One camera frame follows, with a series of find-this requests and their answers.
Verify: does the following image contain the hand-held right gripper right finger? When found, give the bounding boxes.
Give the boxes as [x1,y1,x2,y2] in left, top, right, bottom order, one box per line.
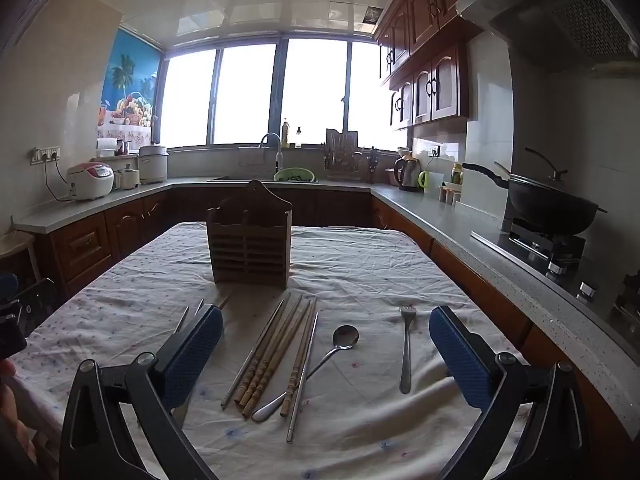
[429,305,591,480]

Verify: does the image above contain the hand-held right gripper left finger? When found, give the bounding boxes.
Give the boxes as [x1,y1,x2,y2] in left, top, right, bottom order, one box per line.
[59,304,224,480]

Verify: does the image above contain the metal fork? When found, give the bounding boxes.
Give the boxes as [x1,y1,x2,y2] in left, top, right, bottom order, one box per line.
[398,304,418,395]

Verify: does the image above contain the metal spoon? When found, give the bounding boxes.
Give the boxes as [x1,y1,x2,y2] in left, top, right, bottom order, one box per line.
[251,324,360,422]

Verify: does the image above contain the wooden utensil holder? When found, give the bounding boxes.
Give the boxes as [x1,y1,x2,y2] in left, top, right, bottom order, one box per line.
[206,179,294,289]

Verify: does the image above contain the white speckled tablecloth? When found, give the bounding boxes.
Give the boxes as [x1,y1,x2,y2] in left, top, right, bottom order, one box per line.
[10,221,531,480]

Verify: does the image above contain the gas stove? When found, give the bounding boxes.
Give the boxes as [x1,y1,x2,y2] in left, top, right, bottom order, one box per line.
[472,217,640,321]

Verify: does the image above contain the red white rice cooker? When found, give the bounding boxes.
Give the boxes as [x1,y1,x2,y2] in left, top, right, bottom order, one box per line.
[66,161,115,202]

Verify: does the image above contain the grey kitchen countertop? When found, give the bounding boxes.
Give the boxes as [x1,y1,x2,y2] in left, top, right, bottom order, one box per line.
[14,175,640,411]

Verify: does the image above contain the small white cooker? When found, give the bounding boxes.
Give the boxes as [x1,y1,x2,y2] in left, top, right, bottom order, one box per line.
[114,163,141,191]

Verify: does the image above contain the black wok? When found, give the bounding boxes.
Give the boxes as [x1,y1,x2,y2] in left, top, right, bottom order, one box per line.
[462,162,608,236]

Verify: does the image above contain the kitchen sink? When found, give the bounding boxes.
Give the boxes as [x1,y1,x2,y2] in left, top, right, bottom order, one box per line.
[207,174,321,184]

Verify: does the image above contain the large white cooker pot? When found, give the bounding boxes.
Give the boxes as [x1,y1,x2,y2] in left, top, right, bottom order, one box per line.
[137,143,169,185]

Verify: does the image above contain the steel electric kettle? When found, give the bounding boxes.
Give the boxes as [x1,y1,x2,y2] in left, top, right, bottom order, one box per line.
[393,152,422,192]

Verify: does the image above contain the wok lid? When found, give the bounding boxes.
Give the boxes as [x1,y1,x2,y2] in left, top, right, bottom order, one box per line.
[494,147,598,206]

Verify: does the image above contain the green colander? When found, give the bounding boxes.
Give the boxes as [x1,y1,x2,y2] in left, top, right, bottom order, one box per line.
[273,168,316,184]

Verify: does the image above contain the curved metal faucet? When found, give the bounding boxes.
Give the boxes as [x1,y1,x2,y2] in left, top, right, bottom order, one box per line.
[259,132,285,177]

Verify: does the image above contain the dish rack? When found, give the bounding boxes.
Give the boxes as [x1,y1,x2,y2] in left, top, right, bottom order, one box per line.
[324,128,365,182]

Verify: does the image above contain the large kitchen window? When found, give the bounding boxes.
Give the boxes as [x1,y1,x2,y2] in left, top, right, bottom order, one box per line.
[159,35,408,150]

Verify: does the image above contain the wooden upper cabinets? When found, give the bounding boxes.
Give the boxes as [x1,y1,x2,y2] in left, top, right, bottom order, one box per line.
[375,0,501,131]

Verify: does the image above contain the range hood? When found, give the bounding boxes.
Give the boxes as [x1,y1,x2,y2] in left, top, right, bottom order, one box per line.
[456,0,640,73]

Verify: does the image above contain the black power cable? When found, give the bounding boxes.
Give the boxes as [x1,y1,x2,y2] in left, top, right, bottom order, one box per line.
[42,157,76,203]

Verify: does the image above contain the white pitcher green handle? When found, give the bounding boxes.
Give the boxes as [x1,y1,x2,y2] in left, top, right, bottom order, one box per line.
[418,170,445,193]

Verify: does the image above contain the tropical fruit wall poster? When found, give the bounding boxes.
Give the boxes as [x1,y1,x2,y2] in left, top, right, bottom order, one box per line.
[97,29,163,143]

